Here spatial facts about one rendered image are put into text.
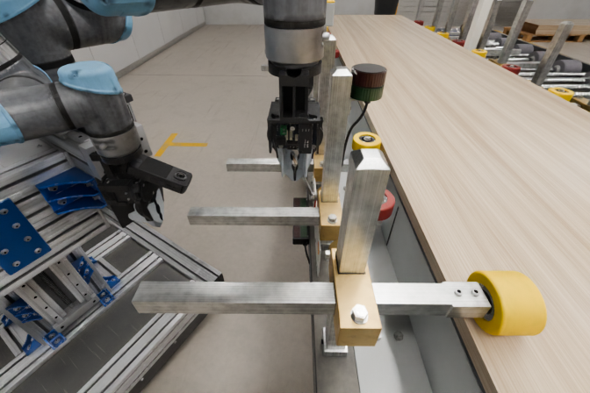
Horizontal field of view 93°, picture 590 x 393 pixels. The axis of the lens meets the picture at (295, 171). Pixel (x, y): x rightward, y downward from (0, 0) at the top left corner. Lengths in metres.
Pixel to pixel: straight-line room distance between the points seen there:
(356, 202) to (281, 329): 1.17
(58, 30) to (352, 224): 0.73
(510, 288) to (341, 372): 0.34
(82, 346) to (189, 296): 1.00
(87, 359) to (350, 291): 1.11
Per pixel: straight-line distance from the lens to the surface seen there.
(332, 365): 0.65
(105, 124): 0.56
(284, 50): 0.36
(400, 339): 0.78
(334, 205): 0.64
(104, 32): 0.87
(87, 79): 0.54
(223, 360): 1.42
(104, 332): 1.39
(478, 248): 0.62
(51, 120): 0.56
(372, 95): 0.51
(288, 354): 1.40
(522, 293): 0.48
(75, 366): 1.38
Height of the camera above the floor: 1.31
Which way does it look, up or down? 37 degrees down
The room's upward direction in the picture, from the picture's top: straight up
